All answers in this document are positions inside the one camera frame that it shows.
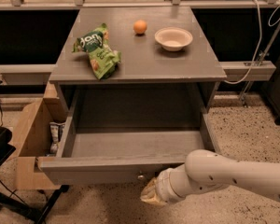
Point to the green snack bag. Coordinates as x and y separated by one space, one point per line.
102 58

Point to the snack package in box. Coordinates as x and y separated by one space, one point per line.
56 130

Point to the grey top drawer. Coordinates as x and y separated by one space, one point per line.
129 135

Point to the orange fruit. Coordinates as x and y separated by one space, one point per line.
140 27

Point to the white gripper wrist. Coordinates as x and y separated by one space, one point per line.
162 184

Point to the grey wooden drawer cabinet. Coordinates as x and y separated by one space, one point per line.
142 58

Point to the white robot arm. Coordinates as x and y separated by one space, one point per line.
204 171

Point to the cardboard box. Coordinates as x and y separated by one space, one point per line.
32 140

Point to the white paper bowl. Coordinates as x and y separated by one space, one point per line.
173 38

